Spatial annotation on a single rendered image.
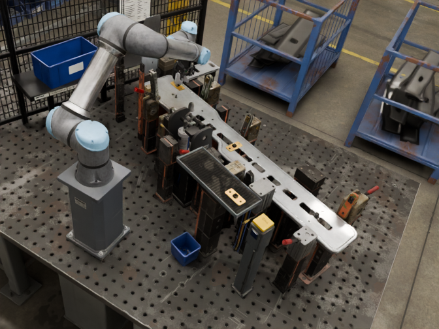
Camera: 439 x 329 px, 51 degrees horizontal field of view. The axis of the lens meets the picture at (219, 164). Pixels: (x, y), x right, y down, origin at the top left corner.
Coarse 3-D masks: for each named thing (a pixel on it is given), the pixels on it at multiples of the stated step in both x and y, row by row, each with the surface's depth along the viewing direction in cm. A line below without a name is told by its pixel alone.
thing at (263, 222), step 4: (260, 216) 172; (264, 216) 172; (256, 220) 170; (260, 220) 170; (264, 220) 170; (268, 220) 171; (256, 224) 169; (260, 224) 169; (264, 224) 169; (268, 224) 169; (272, 224) 170; (260, 228) 168; (264, 228) 168
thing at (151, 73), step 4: (152, 72) 221; (156, 72) 221; (160, 72) 224; (148, 76) 222; (152, 76) 222; (156, 76) 223; (152, 80) 224; (156, 80) 225; (152, 84) 227; (156, 84) 226; (152, 88) 229; (156, 88) 228; (152, 92) 232; (156, 92) 230
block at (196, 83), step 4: (192, 80) 262; (196, 80) 263; (188, 84) 259; (192, 84) 260; (196, 84) 260; (200, 84) 261; (192, 88) 257; (196, 88) 259; (200, 88) 261; (196, 92) 261; (200, 92) 264; (200, 96) 266
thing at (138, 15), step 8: (120, 0) 250; (128, 0) 254; (136, 0) 257; (144, 0) 261; (120, 8) 254; (128, 8) 257; (136, 8) 261; (144, 8) 265; (128, 16) 261; (136, 16) 264; (144, 16) 268
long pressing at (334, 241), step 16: (160, 80) 254; (192, 96) 248; (192, 112) 238; (208, 112) 240; (224, 128) 232; (224, 144) 223; (240, 160) 216; (256, 160) 218; (256, 176) 210; (272, 176) 212; (288, 176) 213; (304, 192) 207; (288, 208) 198; (320, 208) 201; (304, 224) 193; (320, 224) 194; (336, 224) 196; (320, 240) 188; (336, 240) 189; (352, 240) 191
